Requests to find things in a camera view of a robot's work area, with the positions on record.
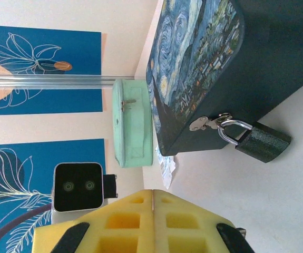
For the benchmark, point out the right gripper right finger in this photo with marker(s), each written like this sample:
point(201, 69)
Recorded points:
point(188, 224)

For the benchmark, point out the mint green zip pouch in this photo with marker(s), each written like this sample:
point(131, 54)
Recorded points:
point(132, 126)

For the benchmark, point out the crumpled clear plastic wrapper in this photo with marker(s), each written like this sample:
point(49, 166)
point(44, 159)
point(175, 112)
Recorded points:
point(167, 171)

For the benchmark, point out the blue floral wall panel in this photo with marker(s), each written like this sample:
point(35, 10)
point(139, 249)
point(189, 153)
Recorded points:
point(82, 44)
point(74, 102)
point(61, 153)

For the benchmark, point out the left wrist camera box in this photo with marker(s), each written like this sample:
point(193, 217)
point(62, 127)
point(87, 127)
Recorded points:
point(77, 187)

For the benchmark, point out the starry night tin box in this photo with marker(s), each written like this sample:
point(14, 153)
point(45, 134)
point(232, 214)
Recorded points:
point(259, 66)

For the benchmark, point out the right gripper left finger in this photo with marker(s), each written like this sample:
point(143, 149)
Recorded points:
point(119, 221)

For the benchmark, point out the black padlock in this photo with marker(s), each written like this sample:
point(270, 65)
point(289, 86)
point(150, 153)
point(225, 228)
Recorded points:
point(262, 146)

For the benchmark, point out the aluminium corner post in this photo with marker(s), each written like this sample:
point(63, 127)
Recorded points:
point(48, 82)

